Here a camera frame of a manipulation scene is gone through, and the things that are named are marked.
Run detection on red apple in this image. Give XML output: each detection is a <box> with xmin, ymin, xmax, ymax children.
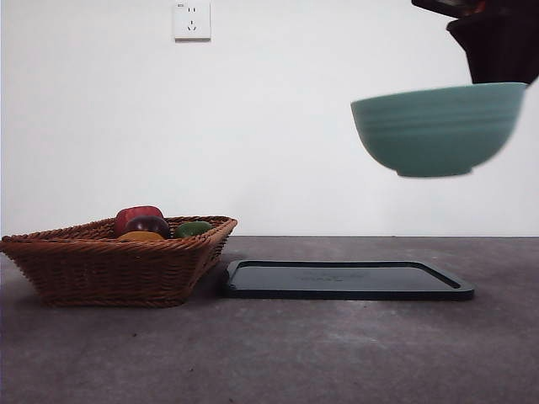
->
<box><xmin>115</xmin><ymin>205</ymin><xmax>165</xmax><ymax>237</ymax></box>

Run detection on teal ceramic bowl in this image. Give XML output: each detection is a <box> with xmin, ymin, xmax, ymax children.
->
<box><xmin>350</xmin><ymin>82</ymin><xmax>530</xmax><ymax>178</ymax></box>

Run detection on dark purple plum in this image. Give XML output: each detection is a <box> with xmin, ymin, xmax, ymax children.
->
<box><xmin>125</xmin><ymin>215</ymin><xmax>171</xmax><ymax>240</ymax></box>

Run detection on brown kiwifruit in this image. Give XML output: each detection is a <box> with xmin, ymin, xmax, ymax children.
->
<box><xmin>117</xmin><ymin>231</ymin><xmax>165</xmax><ymax>242</ymax></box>

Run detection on white wall power socket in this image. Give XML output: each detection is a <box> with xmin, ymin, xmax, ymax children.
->
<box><xmin>174</xmin><ymin>1</ymin><xmax>212</xmax><ymax>42</ymax></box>

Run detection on brown wicker basket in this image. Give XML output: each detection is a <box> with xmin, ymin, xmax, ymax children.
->
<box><xmin>0</xmin><ymin>215</ymin><xmax>239</xmax><ymax>308</ymax></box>

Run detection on green avocado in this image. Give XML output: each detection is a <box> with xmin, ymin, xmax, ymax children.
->
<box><xmin>173</xmin><ymin>221</ymin><xmax>214</xmax><ymax>239</ymax></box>

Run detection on dark green rectangular tray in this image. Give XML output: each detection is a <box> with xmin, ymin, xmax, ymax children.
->
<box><xmin>221</xmin><ymin>259</ymin><xmax>476</xmax><ymax>301</ymax></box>

